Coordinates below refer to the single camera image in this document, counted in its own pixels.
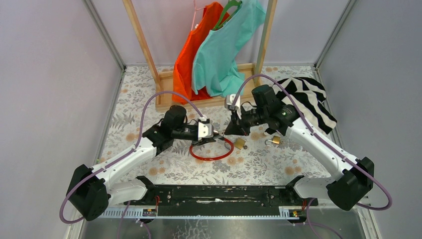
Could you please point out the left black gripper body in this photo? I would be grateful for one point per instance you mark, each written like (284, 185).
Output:
(186, 133)

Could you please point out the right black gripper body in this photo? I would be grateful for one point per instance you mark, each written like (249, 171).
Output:
(249, 118)

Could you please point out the large brass padlock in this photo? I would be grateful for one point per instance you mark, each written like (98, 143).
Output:
(240, 143)

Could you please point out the red cable lock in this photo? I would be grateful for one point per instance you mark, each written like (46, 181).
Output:
(210, 157)

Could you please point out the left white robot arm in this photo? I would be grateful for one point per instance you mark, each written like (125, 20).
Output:
(93, 189)

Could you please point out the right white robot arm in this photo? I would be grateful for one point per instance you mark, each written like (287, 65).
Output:
(348, 182)

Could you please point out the small brass padlock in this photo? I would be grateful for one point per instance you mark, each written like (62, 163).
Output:
(273, 142)

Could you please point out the wooden clothes rack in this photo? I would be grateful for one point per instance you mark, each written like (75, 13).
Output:
(164, 80)

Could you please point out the floral table mat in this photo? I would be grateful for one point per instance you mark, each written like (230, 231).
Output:
(257, 165)

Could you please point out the teal shirt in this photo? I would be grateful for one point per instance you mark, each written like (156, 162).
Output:
(214, 67)

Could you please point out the black white striped cloth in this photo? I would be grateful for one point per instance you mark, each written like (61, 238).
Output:
(309, 95)

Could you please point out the orange shirt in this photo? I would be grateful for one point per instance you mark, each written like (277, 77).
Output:
(182, 73)

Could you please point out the green clothes hanger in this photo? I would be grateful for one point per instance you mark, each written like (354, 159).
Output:
(223, 19)

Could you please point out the pink clothes hanger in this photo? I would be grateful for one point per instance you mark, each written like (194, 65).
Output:
(195, 13)

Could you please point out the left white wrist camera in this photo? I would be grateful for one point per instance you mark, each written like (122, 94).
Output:
(205, 128)

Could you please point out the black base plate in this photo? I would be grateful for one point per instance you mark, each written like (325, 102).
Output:
(226, 201)

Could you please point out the white slotted cable duct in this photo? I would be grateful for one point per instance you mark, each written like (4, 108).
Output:
(131, 212)

